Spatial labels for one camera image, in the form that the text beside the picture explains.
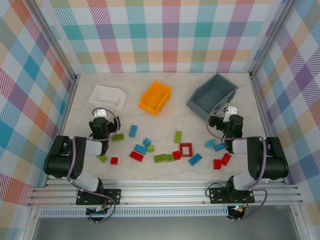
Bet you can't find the grey plastic bin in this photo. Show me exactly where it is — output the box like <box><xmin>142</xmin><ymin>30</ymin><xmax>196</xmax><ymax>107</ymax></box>
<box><xmin>186</xmin><ymin>73</ymin><xmax>239</xmax><ymax>119</ymax></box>

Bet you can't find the white plastic bin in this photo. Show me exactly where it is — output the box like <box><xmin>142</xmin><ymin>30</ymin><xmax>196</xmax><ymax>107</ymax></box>
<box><xmin>88</xmin><ymin>85</ymin><xmax>128</xmax><ymax>112</ymax></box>

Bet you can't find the red lego window frame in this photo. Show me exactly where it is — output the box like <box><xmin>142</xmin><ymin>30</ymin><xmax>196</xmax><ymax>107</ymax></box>
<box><xmin>179</xmin><ymin>142</ymin><xmax>194</xmax><ymax>158</ymax></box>

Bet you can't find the orange plastic bin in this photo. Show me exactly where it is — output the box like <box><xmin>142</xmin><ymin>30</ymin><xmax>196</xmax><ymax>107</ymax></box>
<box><xmin>138</xmin><ymin>80</ymin><xmax>173</xmax><ymax>117</ymax></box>

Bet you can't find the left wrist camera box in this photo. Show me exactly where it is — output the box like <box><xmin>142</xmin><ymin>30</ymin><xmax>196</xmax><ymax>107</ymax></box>
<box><xmin>92</xmin><ymin>108</ymin><xmax>109</xmax><ymax>119</ymax></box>

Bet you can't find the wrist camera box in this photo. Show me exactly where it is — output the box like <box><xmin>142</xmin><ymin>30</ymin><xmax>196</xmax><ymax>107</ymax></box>
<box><xmin>223</xmin><ymin>106</ymin><xmax>238</xmax><ymax>123</ymax></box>
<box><xmin>92</xmin><ymin>108</ymin><xmax>109</xmax><ymax>119</ymax></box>

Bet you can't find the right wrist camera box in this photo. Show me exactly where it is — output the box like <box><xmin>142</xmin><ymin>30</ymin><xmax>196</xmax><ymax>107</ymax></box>
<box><xmin>223</xmin><ymin>106</ymin><xmax>238</xmax><ymax>123</ymax></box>

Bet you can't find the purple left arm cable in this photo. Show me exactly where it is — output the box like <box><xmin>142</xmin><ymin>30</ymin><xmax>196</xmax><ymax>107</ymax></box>
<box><xmin>66</xmin><ymin>107</ymin><xmax>123</xmax><ymax>224</ymax></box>

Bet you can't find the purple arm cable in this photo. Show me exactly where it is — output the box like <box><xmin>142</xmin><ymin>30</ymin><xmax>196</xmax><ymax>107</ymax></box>
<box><xmin>206</xmin><ymin>107</ymin><xmax>268</xmax><ymax>223</ymax></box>
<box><xmin>66</xmin><ymin>107</ymin><xmax>123</xmax><ymax>224</ymax></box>

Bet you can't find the aluminium side rail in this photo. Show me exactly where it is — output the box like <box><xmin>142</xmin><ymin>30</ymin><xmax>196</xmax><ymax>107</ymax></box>
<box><xmin>249</xmin><ymin>71</ymin><xmax>273</xmax><ymax>140</ymax></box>

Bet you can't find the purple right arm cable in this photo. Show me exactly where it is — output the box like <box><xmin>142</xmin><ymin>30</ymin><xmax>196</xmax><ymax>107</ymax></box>
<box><xmin>206</xmin><ymin>107</ymin><xmax>268</xmax><ymax>223</ymax></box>

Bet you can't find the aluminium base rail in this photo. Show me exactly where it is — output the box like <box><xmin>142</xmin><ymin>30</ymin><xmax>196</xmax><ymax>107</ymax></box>
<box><xmin>27</xmin><ymin>180</ymin><xmax>304</xmax><ymax>207</ymax></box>

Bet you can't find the aluminium frame post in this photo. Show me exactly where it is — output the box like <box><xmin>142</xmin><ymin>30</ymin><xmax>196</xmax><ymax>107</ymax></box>
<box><xmin>248</xmin><ymin>0</ymin><xmax>298</xmax><ymax>76</ymax></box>
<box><xmin>29</xmin><ymin>0</ymin><xmax>81</xmax><ymax>82</ymax></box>

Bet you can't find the white slotted cable duct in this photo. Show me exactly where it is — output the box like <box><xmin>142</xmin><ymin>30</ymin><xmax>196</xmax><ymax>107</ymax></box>
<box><xmin>39</xmin><ymin>208</ymin><xmax>230</xmax><ymax>218</ymax></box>

